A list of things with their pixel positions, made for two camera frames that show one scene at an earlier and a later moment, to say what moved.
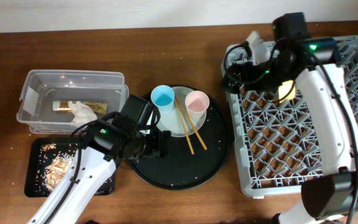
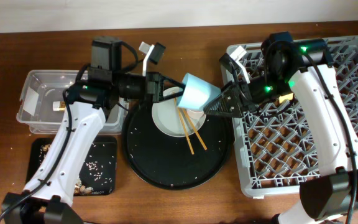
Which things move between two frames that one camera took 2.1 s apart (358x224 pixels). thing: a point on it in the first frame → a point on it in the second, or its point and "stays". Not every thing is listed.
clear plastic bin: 62,101 stays
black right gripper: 239,70 → 239,102
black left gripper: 157,150 → 156,86
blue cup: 163,97 → 197,93
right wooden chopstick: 192,124 stays
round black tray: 183,170 stays
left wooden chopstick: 184,128 stays
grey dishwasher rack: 278,142 stays
